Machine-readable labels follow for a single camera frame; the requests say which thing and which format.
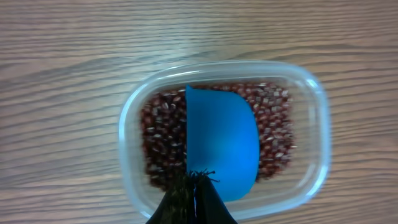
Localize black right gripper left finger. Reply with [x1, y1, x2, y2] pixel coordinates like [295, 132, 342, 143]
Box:
[146, 174, 196, 224]

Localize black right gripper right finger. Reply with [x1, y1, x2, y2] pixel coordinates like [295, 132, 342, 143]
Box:
[195, 171, 238, 224]

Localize blue plastic measuring scoop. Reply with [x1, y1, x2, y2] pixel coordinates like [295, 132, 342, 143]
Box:
[185, 86, 259, 202]

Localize clear plastic bean container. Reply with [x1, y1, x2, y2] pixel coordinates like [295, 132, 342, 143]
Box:
[118, 60, 331, 221]

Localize red adzuki beans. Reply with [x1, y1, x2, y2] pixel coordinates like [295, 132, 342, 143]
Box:
[140, 82, 296, 191]

